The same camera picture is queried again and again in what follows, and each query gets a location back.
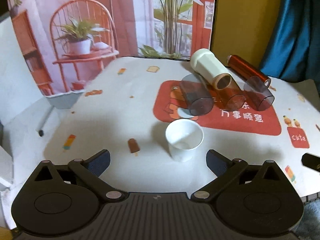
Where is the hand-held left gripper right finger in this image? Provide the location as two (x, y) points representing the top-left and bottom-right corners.
(190, 149), (288, 202)

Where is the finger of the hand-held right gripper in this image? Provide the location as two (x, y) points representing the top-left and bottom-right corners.
(301, 153), (320, 173)

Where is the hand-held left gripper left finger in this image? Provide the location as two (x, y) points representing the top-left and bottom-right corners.
(29, 149), (126, 202)

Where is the white paper cup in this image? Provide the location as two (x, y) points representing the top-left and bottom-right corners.
(165, 119), (204, 163)

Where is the brown transparent plastic cup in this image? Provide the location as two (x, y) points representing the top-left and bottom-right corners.
(206, 79), (246, 110)

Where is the grey transparent plastic cup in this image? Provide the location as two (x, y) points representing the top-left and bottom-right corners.
(243, 76), (275, 111)
(181, 74), (214, 117)

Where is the cream white tube cup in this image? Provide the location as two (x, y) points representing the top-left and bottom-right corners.
(191, 48), (233, 90)

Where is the copper metallic cylinder cup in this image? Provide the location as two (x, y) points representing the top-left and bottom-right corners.
(227, 54), (272, 88)

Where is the red printed mat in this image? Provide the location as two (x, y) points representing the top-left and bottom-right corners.
(153, 80), (282, 136)

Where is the printed white tablecloth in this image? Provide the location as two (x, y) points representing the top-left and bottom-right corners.
(44, 56), (320, 198)

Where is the white stick with black tip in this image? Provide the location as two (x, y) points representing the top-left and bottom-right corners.
(38, 106), (54, 137)

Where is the blue curtain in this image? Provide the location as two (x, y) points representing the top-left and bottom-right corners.
(259, 0), (320, 82)

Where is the printed backdrop poster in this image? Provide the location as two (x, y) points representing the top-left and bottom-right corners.
(5, 0), (217, 103)

